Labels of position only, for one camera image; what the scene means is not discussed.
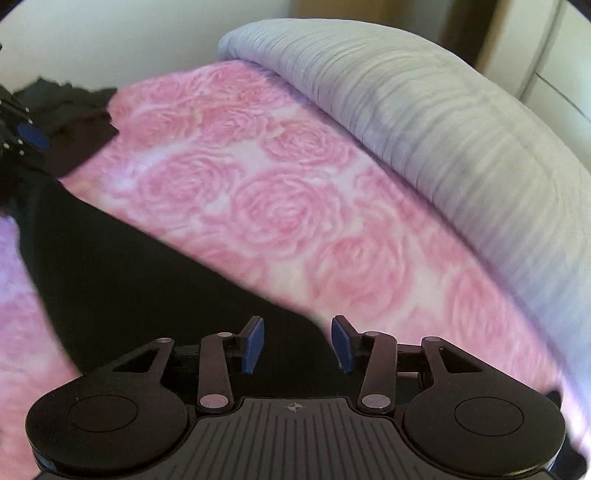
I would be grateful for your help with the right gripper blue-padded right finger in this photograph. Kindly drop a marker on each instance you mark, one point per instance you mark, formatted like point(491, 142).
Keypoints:
point(389, 373)

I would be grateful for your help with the grey striped rolled duvet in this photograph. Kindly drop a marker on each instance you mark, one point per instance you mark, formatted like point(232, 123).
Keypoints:
point(499, 175)

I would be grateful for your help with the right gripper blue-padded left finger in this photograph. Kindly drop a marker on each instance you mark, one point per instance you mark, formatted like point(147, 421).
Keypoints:
point(202, 372)

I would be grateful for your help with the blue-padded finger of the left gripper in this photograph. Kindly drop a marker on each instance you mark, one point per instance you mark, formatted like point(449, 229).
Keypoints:
point(31, 135)

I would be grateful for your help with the white wardrobe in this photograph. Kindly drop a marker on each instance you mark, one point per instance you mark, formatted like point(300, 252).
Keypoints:
point(539, 52)

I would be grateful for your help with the black garment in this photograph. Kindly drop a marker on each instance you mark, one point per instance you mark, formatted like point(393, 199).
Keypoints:
point(108, 289)

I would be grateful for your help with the pink rose bed blanket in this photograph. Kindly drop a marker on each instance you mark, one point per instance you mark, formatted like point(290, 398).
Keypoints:
point(232, 168)

